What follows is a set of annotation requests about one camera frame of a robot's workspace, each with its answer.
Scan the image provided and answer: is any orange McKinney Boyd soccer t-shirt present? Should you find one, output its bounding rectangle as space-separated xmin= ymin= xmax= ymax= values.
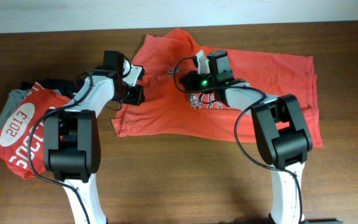
xmin=112 ymin=29 xmax=323 ymax=147

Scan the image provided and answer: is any right black camera cable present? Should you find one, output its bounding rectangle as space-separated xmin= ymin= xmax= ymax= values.
xmin=173 ymin=55 xmax=304 ymax=224

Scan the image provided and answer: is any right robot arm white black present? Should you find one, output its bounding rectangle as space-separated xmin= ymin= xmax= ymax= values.
xmin=173 ymin=50 xmax=313 ymax=223

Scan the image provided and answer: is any folded grey shirt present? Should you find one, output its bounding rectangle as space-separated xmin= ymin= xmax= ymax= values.
xmin=0 ymin=89 xmax=30 ymax=129

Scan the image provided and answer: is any folded navy blue shirt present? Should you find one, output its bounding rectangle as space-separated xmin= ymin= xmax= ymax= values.
xmin=20 ymin=78 xmax=84 ymax=98

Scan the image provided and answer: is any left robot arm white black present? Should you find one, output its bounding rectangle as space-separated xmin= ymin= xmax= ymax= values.
xmin=43 ymin=50 xmax=145 ymax=223

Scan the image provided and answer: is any folded red 2013 soccer shirt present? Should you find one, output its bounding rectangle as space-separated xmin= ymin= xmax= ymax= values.
xmin=0 ymin=83 xmax=70 ymax=179

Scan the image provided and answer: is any left black camera cable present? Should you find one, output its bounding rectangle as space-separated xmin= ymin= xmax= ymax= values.
xmin=26 ymin=55 xmax=133 ymax=224

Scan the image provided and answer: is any black camera cable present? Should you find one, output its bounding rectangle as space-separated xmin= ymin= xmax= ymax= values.
xmin=173 ymin=55 xmax=304 ymax=224
xmin=26 ymin=55 xmax=133 ymax=224

